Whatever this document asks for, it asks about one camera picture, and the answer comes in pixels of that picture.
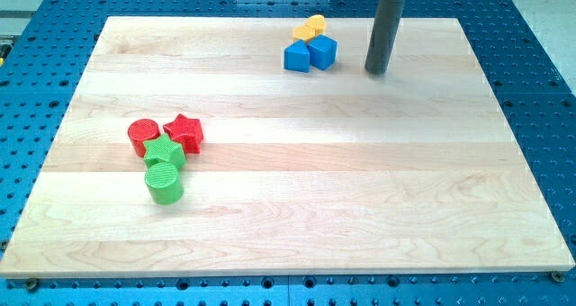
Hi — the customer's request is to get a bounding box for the wooden board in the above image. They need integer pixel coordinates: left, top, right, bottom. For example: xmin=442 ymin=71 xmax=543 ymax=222
xmin=1 ymin=16 xmax=574 ymax=278

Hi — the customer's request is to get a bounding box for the yellow pentagon block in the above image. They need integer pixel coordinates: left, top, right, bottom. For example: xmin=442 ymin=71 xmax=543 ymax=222
xmin=292 ymin=25 xmax=316 ymax=43

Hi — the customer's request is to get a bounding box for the left board clamp screw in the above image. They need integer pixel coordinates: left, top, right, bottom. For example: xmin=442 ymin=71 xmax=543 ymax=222
xmin=22 ymin=278 xmax=40 ymax=293

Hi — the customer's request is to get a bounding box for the red star block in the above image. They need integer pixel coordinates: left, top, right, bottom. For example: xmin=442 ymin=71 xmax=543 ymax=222
xmin=163 ymin=113 xmax=203 ymax=154

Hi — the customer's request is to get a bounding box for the red cylinder block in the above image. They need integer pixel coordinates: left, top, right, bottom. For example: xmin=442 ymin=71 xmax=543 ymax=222
xmin=127 ymin=119 xmax=160 ymax=158

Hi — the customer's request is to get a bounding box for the green cylinder block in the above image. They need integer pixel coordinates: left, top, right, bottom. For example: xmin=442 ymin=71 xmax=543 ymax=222
xmin=144 ymin=162 xmax=184 ymax=205

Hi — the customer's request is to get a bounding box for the blue cube block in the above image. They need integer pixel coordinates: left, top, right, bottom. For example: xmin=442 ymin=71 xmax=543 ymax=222
xmin=307 ymin=35 xmax=338 ymax=70

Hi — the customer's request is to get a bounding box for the board clamp screw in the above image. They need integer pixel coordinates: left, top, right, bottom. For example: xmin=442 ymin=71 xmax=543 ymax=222
xmin=22 ymin=278 xmax=40 ymax=293
xmin=549 ymin=271 xmax=564 ymax=284

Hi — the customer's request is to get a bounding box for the right board clamp screw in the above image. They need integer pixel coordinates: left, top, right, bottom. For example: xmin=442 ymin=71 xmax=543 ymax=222
xmin=549 ymin=271 xmax=564 ymax=284

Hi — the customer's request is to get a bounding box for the blue triangular block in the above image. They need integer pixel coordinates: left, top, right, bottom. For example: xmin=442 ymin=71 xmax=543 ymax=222
xmin=283 ymin=40 xmax=311 ymax=73

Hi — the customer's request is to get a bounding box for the green star block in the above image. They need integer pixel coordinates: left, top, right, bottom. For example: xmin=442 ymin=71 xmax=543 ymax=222
xmin=143 ymin=134 xmax=186 ymax=168

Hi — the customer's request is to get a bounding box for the yellow heart block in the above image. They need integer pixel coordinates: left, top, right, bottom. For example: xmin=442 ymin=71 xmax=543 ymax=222
xmin=305 ymin=14 xmax=326 ymax=35

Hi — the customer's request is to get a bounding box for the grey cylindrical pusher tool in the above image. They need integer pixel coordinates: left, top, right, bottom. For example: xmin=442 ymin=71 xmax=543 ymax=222
xmin=364 ymin=0 xmax=405 ymax=76

